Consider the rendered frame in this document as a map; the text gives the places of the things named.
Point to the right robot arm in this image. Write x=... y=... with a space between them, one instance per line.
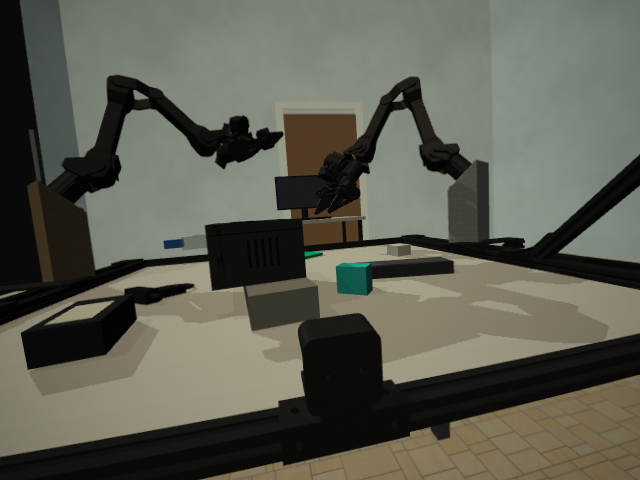
x=435 y=153

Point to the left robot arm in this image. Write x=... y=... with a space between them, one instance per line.
x=99 y=169

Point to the teal cube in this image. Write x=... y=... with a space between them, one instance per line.
x=354 y=278

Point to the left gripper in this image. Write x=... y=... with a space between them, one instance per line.
x=247 y=146

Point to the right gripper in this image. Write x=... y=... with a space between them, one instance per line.
x=343 y=195

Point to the small beige block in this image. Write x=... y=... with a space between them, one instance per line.
x=399 y=249

